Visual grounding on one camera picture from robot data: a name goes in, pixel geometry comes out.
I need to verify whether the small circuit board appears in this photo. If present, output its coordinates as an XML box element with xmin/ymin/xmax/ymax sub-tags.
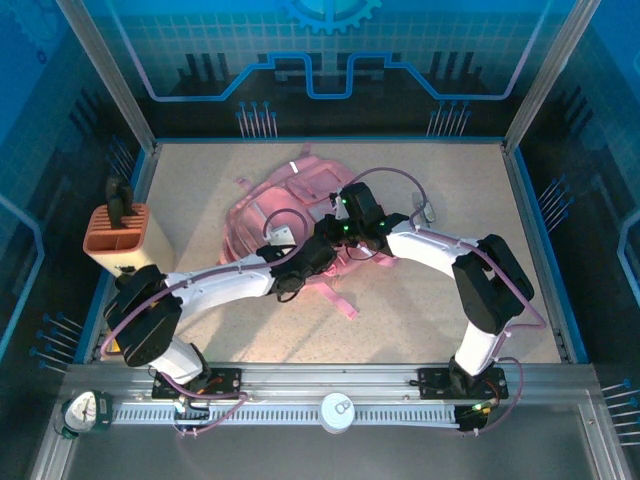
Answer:
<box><xmin>455</xmin><ymin>399</ymin><xmax>501</xmax><ymax>432</ymax></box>
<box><xmin>172</xmin><ymin>397</ymin><xmax>211</xmax><ymax>426</ymax></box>

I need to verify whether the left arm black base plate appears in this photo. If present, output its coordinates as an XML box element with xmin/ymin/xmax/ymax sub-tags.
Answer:
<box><xmin>151</xmin><ymin>368</ymin><xmax>244</xmax><ymax>400</ymax></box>

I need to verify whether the aluminium front beam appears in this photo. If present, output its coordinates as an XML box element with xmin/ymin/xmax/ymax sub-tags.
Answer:
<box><xmin>64</xmin><ymin>362</ymin><xmax>599</xmax><ymax>407</ymax></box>

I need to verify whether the white slotted cable duct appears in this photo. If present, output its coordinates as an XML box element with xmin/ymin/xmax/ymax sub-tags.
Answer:
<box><xmin>112</xmin><ymin>402</ymin><xmax>461</xmax><ymax>427</ymax></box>

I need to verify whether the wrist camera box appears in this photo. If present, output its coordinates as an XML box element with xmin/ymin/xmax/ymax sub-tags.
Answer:
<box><xmin>331</xmin><ymin>182</ymin><xmax>386</xmax><ymax>224</ymax></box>
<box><xmin>264</xmin><ymin>224</ymin><xmax>296</xmax><ymax>247</ymax></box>

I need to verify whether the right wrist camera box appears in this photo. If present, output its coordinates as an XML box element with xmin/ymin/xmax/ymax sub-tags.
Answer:
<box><xmin>331</xmin><ymin>182</ymin><xmax>386</xmax><ymax>224</ymax></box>

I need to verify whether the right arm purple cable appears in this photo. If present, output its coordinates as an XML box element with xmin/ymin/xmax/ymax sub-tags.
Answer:
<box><xmin>342</xmin><ymin>166</ymin><xmax>549</xmax><ymax>436</ymax></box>

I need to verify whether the small grey clip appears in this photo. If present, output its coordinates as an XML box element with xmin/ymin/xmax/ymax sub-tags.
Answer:
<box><xmin>409</xmin><ymin>192</ymin><xmax>436</xmax><ymax>224</ymax></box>

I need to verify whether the orange and beige knife block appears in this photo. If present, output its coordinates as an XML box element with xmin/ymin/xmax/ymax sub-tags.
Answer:
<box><xmin>82</xmin><ymin>202</ymin><xmax>176</xmax><ymax>274</ymax></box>

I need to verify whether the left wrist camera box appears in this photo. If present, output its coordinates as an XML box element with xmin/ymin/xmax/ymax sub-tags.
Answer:
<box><xmin>264</xmin><ymin>224</ymin><xmax>296</xmax><ymax>247</ymax></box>

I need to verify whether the black knife handle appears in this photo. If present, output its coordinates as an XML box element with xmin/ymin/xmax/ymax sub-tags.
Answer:
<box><xmin>103</xmin><ymin>175</ymin><xmax>134</xmax><ymax>221</ymax></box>
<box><xmin>108</xmin><ymin>193</ymin><xmax>140</xmax><ymax>230</ymax></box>

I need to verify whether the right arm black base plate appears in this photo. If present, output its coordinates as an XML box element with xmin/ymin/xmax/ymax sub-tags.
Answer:
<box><xmin>417</xmin><ymin>367</ymin><xmax>509</xmax><ymax>400</ymax></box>

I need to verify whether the pink school backpack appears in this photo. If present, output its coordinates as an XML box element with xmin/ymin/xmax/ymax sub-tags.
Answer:
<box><xmin>217</xmin><ymin>143</ymin><xmax>401</xmax><ymax>321</ymax></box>

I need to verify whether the aluminium frame post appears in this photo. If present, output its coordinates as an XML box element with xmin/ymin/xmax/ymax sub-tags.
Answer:
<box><xmin>502</xmin><ymin>0</ymin><xmax>601</xmax><ymax>154</ymax></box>
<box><xmin>54</xmin><ymin>0</ymin><xmax>159</xmax><ymax>151</ymax></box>

